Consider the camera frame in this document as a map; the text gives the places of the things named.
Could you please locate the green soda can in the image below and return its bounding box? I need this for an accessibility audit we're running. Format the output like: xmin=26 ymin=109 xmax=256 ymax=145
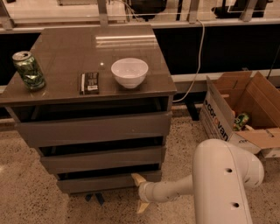
xmin=12 ymin=51 xmax=46 ymax=91

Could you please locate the grey bottom drawer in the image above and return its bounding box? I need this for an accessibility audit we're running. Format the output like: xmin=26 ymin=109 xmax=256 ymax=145
xmin=57 ymin=167 xmax=162 ymax=194

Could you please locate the green can in box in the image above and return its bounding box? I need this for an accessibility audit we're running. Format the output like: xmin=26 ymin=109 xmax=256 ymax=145
xmin=233 ymin=113 xmax=249 ymax=131

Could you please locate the black snack bar wrapper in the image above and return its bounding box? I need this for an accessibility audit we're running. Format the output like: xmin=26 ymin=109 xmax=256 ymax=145
xmin=80 ymin=72 xmax=99 ymax=95

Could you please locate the grey three-drawer cabinet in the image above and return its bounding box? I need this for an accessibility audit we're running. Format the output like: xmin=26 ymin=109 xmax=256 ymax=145
xmin=0 ymin=24 xmax=178 ymax=196

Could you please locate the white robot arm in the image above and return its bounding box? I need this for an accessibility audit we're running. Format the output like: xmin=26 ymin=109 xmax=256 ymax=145
xmin=132 ymin=139 xmax=264 ymax=224

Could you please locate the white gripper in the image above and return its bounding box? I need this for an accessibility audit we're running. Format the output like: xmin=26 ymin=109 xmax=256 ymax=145
xmin=131 ymin=173 xmax=154 ymax=214

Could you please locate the metal window railing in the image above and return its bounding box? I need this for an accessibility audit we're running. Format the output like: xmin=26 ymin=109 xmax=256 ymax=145
xmin=0 ymin=0 xmax=280 ymax=32

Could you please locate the white cable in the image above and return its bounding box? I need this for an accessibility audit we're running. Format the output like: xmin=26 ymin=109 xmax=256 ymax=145
xmin=172 ymin=19 xmax=206 ymax=104

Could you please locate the grey top drawer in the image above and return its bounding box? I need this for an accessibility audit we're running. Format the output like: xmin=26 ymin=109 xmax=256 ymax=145
xmin=16 ymin=112 xmax=172 ymax=147

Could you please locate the open cardboard box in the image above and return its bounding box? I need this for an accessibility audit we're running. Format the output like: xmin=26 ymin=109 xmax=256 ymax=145
xmin=200 ymin=71 xmax=280 ymax=158

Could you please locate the grey middle drawer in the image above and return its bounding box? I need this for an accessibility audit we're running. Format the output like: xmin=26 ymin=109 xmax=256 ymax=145
xmin=40 ymin=147 xmax=165 ymax=174

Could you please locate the white bowl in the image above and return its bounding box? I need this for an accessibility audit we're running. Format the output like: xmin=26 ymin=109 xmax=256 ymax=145
xmin=111 ymin=58 xmax=149 ymax=88

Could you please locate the grey drawer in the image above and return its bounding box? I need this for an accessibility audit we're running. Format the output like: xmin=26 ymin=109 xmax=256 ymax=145
xmin=57 ymin=167 xmax=162 ymax=194
xmin=40 ymin=147 xmax=165 ymax=174
xmin=16 ymin=112 xmax=172 ymax=147

